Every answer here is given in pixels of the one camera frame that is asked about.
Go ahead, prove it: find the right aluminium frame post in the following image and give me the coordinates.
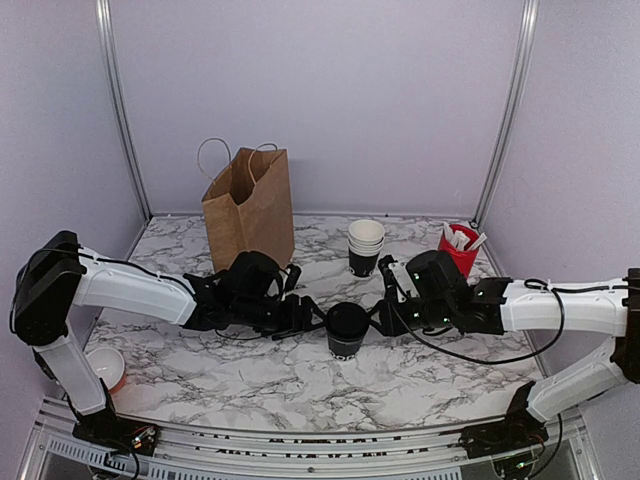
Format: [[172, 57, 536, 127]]
[[472, 0, 540, 228]]

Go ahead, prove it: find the front aluminium rail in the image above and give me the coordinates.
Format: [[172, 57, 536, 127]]
[[18, 398, 602, 479]]

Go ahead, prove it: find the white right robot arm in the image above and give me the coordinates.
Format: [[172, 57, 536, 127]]
[[374, 250, 639, 451]]

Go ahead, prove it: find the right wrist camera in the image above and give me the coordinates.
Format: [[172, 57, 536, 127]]
[[378, 255, 420, 303]]

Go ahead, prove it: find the single black coffee cup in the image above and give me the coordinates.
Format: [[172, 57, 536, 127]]
[[327, 329, 367, 361]]

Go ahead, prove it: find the stack of paper coffee cups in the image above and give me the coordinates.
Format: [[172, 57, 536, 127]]
[[347, 219, 385, 278]]

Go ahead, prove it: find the red utensil cup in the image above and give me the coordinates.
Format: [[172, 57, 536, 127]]
[[438, 222, 487, 278]]

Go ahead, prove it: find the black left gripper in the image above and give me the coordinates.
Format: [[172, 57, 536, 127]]
[[234, 294, 330, 342]]

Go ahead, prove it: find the brown paper bag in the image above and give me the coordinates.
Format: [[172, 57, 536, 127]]
[[201, 142, 295, 272]]

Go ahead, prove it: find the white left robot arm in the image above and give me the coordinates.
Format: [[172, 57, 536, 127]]
[[9, 230, 326, 445]]

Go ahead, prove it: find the aluminium frame post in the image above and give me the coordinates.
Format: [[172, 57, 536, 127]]
[[472, 0, 540, 228], [95, 0, 152, 223]]

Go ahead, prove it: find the left aluminium frame post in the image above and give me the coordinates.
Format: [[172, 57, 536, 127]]
[[95, 0, 152, 223]]

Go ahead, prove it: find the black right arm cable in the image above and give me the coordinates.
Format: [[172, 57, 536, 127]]
[[382, 279, 569, 366]]

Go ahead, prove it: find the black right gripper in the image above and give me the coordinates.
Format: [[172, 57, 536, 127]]
[[367, 299, 454, 340]]

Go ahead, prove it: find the orange white bowl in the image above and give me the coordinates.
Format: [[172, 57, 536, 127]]
[[86, 346, 126, 394]]

